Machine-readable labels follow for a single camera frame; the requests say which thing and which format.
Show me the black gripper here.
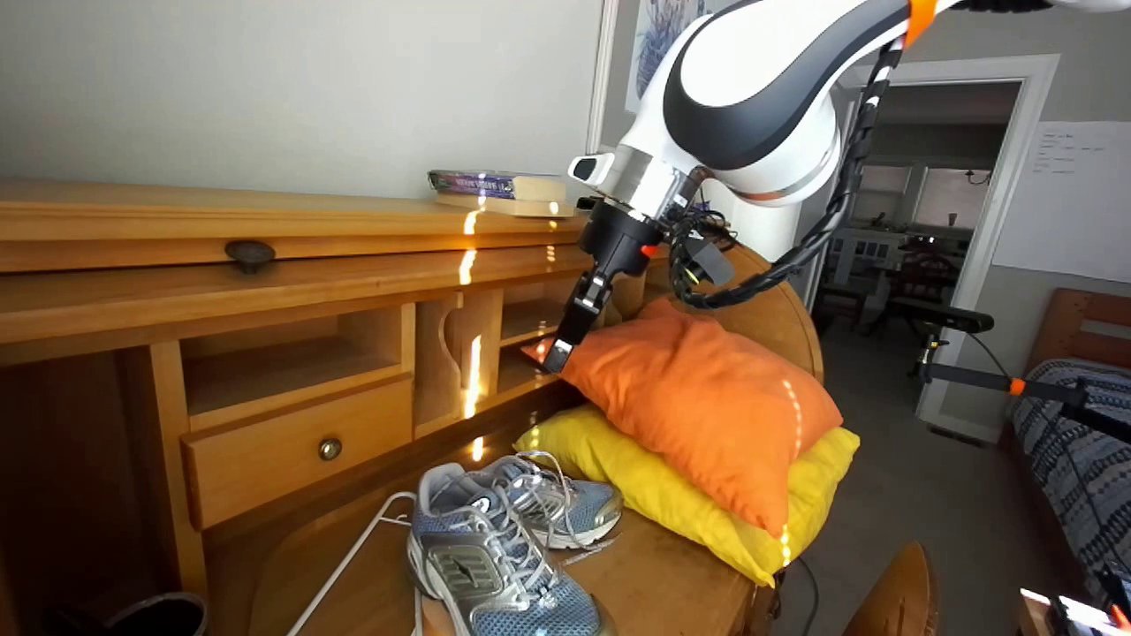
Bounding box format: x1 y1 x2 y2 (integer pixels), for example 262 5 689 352
542 196 663 374

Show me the blue grey running shoe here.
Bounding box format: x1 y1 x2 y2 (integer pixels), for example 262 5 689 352
475 452 626 554
404 460 610 636

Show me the cream book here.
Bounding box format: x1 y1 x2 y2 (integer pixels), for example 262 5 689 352
509 173 579 222

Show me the orange pillow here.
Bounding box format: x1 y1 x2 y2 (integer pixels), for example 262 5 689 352
557 293 848 540

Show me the yellow pillow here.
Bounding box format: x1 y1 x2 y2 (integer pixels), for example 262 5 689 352
513 403 861 588

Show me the framed blue flower picture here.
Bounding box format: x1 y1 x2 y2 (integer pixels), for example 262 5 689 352
619 0 739 116

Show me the wooden desk drawer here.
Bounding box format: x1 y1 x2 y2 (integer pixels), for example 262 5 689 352
177 374 417 531

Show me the wooden chair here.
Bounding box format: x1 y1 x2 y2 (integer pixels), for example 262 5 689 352
841 540 947 636

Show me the wooden roll-top desk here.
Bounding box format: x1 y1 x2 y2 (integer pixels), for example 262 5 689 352
0 176 827 636

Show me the whiteboard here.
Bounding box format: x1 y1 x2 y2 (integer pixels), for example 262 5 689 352
993 116 1131 284

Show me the wooden bed headboard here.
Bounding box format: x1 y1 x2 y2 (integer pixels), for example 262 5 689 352
1027 284 1131 374

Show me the black waste bin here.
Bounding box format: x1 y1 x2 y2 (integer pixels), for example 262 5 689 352
100 588 211 636

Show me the striped bed blanket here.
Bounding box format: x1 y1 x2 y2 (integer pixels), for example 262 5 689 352
1005 356 1131 593

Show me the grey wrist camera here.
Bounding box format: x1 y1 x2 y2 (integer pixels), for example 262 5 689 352
566 150 619 188

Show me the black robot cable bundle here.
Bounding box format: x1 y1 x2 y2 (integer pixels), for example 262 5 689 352
663 47 904 310

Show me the white wire hanger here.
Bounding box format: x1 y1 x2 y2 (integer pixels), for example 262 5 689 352
288 492 422 636

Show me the dark roll-top handle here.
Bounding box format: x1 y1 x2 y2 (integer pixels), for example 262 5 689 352
223 237 278 274

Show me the black stereo camera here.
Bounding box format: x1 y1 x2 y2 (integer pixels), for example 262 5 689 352
888 295 996 336

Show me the white door frame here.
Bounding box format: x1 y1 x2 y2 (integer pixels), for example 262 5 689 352
870 49 1063 446

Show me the black camera boom stand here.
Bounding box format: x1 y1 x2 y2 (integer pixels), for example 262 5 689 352
917 329 1131 446

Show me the orange strap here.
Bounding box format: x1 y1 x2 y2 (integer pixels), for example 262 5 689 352
903 0 943 49

